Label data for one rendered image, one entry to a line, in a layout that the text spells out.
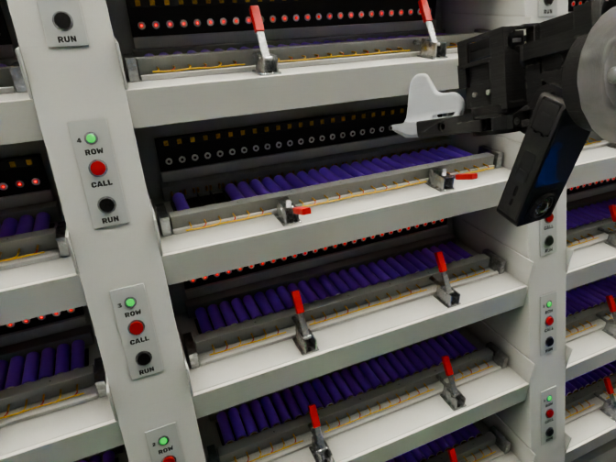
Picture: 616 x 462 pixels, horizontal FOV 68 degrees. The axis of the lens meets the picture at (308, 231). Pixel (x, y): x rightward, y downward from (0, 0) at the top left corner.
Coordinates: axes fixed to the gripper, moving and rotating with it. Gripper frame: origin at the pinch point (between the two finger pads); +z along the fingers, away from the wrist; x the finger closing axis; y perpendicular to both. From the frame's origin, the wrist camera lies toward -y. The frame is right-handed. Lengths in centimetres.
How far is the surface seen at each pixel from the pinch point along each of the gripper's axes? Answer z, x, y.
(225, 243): 16.3, 22.1, -11.0
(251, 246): 16.7, 18.6, -12.2
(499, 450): 24, -28, -69
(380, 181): 21.1, -4.9, -7.5
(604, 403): 22, -57, -68
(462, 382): 22, -18, -49
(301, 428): 24, 14, -47
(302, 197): 21.1, 8.6, -7.7
